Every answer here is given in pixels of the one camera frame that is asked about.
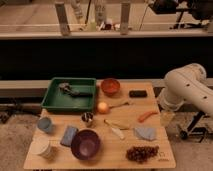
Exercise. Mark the small metal cup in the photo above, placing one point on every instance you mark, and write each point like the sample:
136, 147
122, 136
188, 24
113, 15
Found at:
87, 118

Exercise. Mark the yellow red apple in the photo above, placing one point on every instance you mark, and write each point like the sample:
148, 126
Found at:
103, 108

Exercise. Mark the red orange bowl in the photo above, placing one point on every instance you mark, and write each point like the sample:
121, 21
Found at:
110, 86

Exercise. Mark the green plastic tray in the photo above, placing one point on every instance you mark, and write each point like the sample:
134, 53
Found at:
67, 94

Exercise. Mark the dark grape bunch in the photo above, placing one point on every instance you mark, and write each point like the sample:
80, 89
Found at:
141, 154

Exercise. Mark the black rectangular block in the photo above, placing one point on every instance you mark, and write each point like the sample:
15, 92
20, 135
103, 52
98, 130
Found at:
137, 93

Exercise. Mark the black camera on stand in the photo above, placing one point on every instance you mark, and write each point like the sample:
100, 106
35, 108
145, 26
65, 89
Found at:
199, 9

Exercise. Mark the orange carrot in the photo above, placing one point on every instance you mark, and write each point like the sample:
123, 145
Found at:
146, 115

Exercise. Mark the grey tool in tray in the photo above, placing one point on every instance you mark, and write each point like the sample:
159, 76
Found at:
67, 89

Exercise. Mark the blue grey cloth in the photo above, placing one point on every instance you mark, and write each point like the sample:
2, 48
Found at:
146, 133

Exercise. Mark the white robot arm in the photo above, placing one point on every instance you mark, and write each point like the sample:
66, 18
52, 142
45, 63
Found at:
186, 84

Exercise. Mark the blue small cup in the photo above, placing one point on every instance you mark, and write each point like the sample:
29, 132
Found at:
45, 125

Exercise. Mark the purple bowl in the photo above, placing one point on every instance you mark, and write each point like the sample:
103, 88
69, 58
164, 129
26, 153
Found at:
85, 144

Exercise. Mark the blue sponge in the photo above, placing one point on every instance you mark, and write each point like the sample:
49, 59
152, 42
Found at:
68, 136

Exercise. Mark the wooden spoon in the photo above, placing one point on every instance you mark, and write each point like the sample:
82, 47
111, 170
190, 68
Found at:
117, 124

